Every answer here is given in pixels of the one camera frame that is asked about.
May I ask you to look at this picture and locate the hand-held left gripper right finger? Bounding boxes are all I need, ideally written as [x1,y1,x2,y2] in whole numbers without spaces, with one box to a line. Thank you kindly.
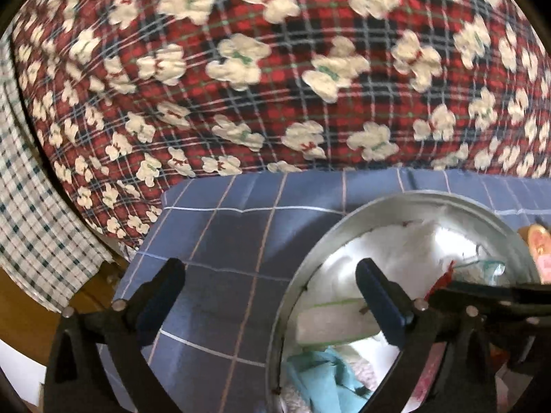
[355,258,505,413]

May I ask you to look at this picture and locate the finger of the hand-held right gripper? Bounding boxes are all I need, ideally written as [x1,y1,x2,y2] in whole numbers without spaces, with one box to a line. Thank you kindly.
[448,281,551,325]

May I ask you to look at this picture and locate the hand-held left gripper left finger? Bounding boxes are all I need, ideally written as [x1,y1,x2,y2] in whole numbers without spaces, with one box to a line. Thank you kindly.
[43,258,187,413]

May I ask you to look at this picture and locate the clear plastic bag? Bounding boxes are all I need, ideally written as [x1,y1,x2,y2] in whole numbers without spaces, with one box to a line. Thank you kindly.
[452,245,509,285]

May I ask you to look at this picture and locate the white sponge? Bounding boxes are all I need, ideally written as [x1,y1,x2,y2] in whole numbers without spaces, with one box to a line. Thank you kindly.
[297,296,385,347]

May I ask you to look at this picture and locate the red satin drawstring pouch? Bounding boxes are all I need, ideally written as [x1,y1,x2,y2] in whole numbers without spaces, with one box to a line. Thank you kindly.
[424,260,456,302]

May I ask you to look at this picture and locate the metal basin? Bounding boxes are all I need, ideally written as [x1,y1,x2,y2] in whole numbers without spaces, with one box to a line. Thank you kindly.
[266,193,544,413]

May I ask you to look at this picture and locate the blue sponge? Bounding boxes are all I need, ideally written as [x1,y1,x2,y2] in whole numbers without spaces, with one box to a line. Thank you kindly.
[286,348,372,413]

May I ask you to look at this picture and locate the round gold tin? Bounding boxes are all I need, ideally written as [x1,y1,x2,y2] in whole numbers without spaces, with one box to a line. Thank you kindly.
[517,224,551,285]

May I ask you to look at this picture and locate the blue checked bed sheet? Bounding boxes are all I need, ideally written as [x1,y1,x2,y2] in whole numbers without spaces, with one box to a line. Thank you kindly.
[99,168,551,413]

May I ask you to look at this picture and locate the green white checked cloth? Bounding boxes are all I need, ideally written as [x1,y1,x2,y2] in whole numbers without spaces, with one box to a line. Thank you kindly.
[0,30,113,315]

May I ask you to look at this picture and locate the red plaid bear blanket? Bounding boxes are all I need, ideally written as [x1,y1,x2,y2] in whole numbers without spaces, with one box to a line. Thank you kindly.
[9,0,551,248]

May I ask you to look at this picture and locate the wooden bed frame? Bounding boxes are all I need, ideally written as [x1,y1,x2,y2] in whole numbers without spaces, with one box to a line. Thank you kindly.
[0,258,130,368]

